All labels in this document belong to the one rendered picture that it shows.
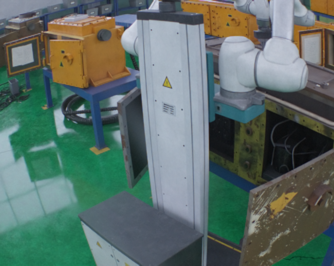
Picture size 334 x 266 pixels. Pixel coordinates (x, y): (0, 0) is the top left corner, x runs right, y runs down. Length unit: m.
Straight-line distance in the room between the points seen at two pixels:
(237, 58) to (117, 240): 0.95
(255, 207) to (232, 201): 1.93
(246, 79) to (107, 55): 2.99
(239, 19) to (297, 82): 4.30
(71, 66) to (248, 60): 3.00
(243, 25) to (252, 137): 3.58
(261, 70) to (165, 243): 0.84
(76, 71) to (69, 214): 1.67
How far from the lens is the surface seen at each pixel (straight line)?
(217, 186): 3.51
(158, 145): 1.82
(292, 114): 1.98
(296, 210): 1.63
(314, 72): 2.24
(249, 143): 2.28
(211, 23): 6.18
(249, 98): 1.56
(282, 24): 1.50
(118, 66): 4.46
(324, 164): 1.62
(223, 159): 2.52
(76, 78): 4.23
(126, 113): 2.18
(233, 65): 1.50
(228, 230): 3.00
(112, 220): 1.85
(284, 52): 1.45
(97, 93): 4.04
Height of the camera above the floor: 2.01
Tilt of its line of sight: 26 degrees down
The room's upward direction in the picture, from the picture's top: 3 degrees counter-clockwise
